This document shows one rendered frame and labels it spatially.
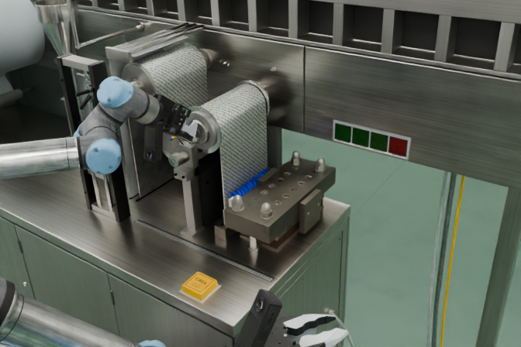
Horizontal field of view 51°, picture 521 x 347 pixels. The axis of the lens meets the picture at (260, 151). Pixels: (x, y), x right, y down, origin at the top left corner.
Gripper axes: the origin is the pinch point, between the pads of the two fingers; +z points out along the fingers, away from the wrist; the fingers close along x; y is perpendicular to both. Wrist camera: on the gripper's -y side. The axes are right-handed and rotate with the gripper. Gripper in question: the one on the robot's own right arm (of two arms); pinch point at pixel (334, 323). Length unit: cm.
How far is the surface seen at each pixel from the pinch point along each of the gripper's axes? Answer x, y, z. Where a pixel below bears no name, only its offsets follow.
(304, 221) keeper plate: -68, 19, 26
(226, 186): -79, 6, 6
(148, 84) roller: -96, -25, -10
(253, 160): -87, 3, 18
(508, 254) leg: -45, 36, 86
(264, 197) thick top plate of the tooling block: -74, 11, 16
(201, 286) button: -57, 24, -10
